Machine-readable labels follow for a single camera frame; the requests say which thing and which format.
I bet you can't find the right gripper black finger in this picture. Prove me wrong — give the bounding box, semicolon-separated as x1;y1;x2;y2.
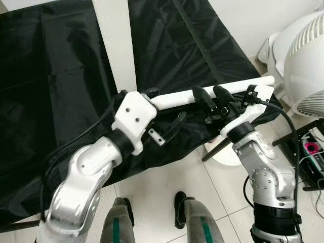
192;86;217;111
213;85;234;105

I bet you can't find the white plastic table leg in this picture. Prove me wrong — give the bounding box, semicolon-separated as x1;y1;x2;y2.
149;76;275;111

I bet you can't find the white round floor plate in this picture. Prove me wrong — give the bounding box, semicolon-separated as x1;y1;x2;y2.
210;142;244;167

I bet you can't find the black floor stand base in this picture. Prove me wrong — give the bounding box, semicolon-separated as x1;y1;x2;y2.
273;119;324;192

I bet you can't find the white floor fan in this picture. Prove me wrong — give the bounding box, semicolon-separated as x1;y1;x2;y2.
258;11;324;119

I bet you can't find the grey robot left foot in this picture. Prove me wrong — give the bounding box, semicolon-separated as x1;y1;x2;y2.
99;197;135;243

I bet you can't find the grey robot foot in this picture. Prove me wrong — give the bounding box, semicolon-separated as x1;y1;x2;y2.
175;191;226;243
99;197;135;243

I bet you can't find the grey robot right foot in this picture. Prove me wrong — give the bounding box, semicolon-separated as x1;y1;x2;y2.
175;191;226;243

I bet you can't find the black table cloth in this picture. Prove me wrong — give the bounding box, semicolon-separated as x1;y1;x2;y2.
0;0;284;226

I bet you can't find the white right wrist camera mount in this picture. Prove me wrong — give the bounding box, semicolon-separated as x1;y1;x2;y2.
220;85;275;138

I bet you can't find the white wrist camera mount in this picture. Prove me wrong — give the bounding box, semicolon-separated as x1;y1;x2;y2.
111;91;157;156
220;85;275;138

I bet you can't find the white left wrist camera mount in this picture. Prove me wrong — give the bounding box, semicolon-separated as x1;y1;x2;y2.
111;91;157;156

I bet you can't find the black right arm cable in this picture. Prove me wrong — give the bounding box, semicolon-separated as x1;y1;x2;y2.
253;99;304;238

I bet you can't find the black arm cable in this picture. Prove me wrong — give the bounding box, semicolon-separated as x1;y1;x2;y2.
253;99;304;238
38;91;127;223

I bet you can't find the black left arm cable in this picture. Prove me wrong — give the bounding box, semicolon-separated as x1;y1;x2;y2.
38;91;127;223

